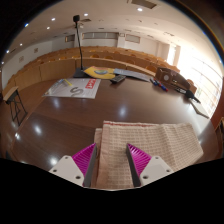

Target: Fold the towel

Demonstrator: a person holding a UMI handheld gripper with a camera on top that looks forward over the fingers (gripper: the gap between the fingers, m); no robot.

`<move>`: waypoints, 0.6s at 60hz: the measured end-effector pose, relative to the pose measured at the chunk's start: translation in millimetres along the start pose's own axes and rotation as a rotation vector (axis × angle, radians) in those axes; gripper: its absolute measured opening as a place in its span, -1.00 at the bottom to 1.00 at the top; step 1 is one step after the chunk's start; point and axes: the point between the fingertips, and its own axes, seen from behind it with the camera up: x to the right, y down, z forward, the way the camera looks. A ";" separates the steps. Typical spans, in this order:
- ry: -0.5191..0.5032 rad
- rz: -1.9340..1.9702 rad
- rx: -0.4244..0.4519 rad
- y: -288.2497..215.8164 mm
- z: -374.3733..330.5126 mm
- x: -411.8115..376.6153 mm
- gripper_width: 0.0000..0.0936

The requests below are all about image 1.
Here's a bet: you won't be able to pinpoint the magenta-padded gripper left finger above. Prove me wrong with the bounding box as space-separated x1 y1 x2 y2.
48 143 98 188

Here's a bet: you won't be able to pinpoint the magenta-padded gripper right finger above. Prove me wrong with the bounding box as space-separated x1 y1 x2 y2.
125 143 174 188

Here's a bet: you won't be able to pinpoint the beige waffle-weave towel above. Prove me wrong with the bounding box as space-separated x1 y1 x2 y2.
93 120 205 190

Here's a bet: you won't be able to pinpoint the white notepad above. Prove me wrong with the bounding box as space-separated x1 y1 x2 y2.
189 99 211 119

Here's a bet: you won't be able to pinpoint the white printed poster sheet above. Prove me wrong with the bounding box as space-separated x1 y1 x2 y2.
42 77 102 100

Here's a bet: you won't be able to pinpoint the black handheld microphone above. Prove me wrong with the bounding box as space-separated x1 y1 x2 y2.
184 89 202 104

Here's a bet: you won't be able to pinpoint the red marker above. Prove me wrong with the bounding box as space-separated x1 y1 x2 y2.
154 80 165 90

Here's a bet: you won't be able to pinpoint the wooden desk organizer box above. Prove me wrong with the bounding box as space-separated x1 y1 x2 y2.
155 66 191 90

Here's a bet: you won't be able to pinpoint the black remote control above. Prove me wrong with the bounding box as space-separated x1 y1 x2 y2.
110 74 127 84

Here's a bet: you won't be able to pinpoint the blue booklet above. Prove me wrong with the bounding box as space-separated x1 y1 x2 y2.
113 68 153 83

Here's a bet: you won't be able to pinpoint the small black-legged side table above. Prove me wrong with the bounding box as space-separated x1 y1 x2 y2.
2 85 28 127

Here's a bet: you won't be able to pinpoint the black gooseneck desk microphone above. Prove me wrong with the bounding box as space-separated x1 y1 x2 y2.
72 14 90 79

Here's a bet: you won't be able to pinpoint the rows of wooden lecture seats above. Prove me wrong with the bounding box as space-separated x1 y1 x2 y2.
1 46 199 98

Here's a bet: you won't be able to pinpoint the large bright window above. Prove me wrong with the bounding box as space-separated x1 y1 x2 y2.
166 43 223 118

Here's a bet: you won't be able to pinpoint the recessed ceiling lights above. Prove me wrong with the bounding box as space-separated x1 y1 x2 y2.
1 6 144 64

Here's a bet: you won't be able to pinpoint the square ceiling air vent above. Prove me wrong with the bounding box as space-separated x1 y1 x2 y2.
126 0 158 10

